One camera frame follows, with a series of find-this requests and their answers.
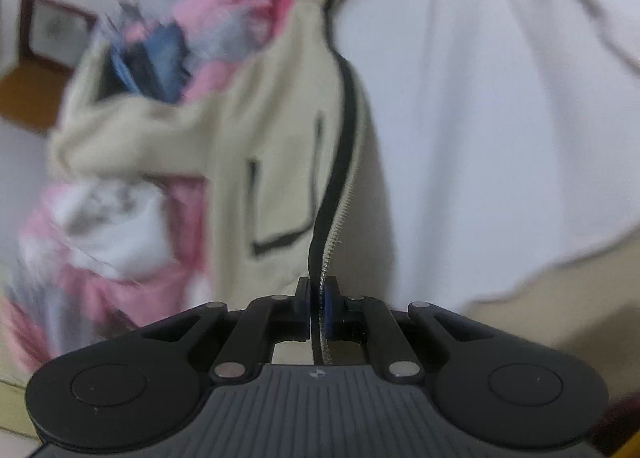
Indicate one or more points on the beige zip jacket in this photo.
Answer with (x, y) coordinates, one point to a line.
(450, 113)

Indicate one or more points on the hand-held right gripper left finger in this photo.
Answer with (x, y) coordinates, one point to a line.
(302, 308)

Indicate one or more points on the wooden frame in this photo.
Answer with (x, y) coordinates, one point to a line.
(55, 28)

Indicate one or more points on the blue denim garment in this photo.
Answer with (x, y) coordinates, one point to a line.
(160, 63)

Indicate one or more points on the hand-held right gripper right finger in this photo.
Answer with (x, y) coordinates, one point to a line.
(330, 308)

